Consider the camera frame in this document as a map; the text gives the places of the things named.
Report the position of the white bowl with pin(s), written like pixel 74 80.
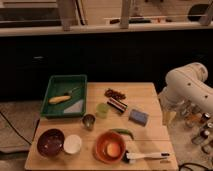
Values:
pixel 72 144

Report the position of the green plastic tray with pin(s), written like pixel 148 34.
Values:
pixel 60 85

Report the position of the dark brown bowl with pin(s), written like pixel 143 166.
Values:
pixel 50 143

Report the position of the small metal cup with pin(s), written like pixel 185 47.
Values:
pixel 88 121

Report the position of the green chili pepper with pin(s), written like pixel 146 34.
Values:
pixel 123 131

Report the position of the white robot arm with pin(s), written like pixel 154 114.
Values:
pixel 186 92

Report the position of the orange bowl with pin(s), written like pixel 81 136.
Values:
pixel 109 147

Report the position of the striped black box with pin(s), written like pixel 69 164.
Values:
pixel 121 107

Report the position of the grey cloth in tray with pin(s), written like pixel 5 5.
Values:
pixel 75 108

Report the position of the white dish brush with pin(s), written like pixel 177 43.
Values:
pixel 130 157

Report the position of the green paper cup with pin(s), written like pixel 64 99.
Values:
pixel 102 110

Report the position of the blue sponge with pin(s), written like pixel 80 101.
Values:
pixel 138 117

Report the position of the brown dried food pile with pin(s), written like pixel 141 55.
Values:
pixel 110 93

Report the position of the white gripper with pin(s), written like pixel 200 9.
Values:
pixel 168 111

